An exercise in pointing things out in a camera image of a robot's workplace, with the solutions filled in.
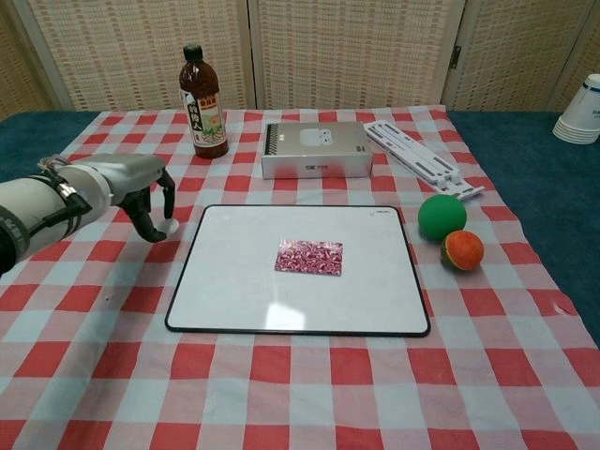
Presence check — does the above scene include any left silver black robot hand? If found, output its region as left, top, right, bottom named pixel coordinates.
left=69, top=154, right=178, bottom=244

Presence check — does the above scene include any white board black frame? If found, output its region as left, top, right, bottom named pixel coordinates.
left=164, top=203, right=431, bottom=338

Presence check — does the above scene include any dark brown drink bottle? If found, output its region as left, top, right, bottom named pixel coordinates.
left=177, top=43, right=230, bottom=160

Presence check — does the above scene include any silver earbuds box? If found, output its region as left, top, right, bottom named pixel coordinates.
left=261, top=121, right=375, bottom=181

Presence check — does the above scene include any woven folding screen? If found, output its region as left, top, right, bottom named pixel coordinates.
left=0, top=0, right=600, bottom=113

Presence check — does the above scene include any red white checkered tablecloth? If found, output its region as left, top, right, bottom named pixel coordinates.
left=0, top=108, right=600, bottom=450

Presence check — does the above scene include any white folding laptop stand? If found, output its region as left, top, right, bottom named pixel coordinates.
left=364, top=119, right=488, bottom=203

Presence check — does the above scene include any orange and green ball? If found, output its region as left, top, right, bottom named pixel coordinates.
left=440, top=230, right=485, bottom=273

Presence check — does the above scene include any white paper cup stack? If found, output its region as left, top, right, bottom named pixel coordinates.
left=552, top=73, right=600, bottom=144

